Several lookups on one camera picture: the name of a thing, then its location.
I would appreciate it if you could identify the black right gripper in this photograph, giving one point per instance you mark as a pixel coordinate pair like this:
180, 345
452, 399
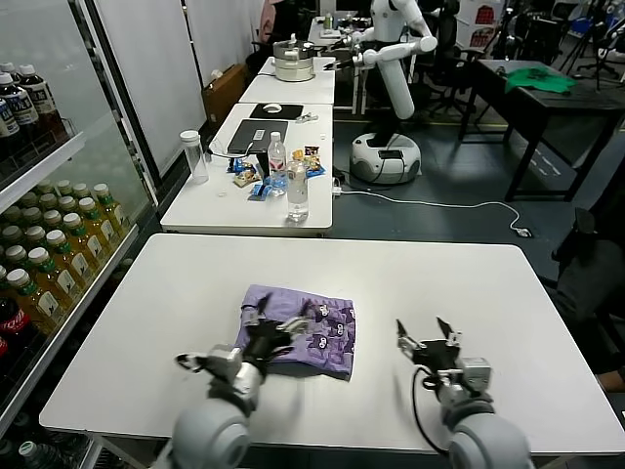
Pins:
437, 354

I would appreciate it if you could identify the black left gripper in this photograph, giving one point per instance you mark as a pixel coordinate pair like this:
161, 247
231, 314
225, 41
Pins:
263, 342

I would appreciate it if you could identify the purple t-shirt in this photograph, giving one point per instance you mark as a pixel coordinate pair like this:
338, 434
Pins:
332, 352

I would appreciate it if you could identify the clear plastic water bottle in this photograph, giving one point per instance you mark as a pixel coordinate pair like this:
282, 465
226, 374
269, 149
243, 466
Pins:
298, 195

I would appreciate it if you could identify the blue snack packet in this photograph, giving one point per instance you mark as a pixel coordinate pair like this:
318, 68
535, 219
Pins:
316, 170
260, 191
237, 164

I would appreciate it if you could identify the long white side table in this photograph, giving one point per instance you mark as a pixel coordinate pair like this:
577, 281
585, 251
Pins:
205, 205

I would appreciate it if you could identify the beige snack packet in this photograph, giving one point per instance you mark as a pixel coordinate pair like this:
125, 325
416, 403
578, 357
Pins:
246, 177

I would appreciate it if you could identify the red label water bottle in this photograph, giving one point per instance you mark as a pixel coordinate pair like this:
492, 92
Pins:
277, 163

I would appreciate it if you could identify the yellow snack packet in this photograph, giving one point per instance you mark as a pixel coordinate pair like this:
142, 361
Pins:
298, 156

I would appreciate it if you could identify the black laptop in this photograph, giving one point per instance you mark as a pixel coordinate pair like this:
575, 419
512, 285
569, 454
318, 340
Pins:
251, 139

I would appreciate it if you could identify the clear tumbler white lid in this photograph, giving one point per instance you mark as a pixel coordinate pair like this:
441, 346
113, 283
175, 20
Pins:
196, 156

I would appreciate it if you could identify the black office chair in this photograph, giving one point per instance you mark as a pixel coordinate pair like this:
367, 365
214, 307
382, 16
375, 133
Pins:
586, 239
449, 39

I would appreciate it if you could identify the yellow tea bottle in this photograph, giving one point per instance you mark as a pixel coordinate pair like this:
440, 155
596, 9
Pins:
36, 305
85, 246
56, 285
66, 203
52, 218
97, 227
35, 233
70, 266
16, 253
81, 189
110, 210

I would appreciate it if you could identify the small white clip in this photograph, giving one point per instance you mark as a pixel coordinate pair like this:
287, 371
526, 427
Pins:
306, 117

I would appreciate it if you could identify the black mouse pad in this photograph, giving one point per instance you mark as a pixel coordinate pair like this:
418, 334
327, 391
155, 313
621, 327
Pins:
290, 111

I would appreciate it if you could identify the white computer mouse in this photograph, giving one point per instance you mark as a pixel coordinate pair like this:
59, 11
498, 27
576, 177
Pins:
272, 108

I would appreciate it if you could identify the small white table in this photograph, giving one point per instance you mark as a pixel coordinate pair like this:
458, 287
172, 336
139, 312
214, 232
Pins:
303, 90

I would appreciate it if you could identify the brown cardboard box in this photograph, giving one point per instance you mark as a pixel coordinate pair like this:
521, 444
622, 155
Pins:
224, 93

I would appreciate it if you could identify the steel steamer pot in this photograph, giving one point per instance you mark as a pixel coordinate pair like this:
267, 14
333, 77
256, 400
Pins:
293, 63

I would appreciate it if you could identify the white humanoid robot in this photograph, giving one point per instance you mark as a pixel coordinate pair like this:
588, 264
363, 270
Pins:
395, 83

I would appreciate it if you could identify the red label cola bottle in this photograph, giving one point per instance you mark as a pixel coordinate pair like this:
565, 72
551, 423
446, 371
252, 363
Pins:
12, 327

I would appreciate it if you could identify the glass door display fridge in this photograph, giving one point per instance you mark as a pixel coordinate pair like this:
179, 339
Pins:
97, 122

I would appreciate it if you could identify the black metal table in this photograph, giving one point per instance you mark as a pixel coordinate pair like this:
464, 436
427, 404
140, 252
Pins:
561, 102

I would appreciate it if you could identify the green label clear bottle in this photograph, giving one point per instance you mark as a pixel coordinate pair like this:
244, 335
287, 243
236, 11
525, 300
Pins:
36, 454

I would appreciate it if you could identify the white partition panel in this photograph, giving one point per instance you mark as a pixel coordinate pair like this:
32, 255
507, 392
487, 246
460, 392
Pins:
146, 73

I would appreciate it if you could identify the green cloth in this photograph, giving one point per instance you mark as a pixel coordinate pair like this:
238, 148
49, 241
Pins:
532, 80

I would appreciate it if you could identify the small green bottle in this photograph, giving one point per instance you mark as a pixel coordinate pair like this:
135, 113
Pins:
329, 20

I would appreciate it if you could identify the dark tea bottle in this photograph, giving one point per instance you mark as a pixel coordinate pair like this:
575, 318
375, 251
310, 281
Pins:
7, 67
10, 112
36, 98

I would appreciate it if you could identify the blue storage bin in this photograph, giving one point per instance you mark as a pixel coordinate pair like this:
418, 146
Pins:
582, 25

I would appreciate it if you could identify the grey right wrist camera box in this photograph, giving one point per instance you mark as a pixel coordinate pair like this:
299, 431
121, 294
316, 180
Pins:
474, 371

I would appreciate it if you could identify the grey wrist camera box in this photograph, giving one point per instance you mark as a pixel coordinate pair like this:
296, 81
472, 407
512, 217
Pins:
224, 360
474, 371

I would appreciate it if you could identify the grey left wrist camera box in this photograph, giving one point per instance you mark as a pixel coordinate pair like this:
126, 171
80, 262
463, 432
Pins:
224, 360

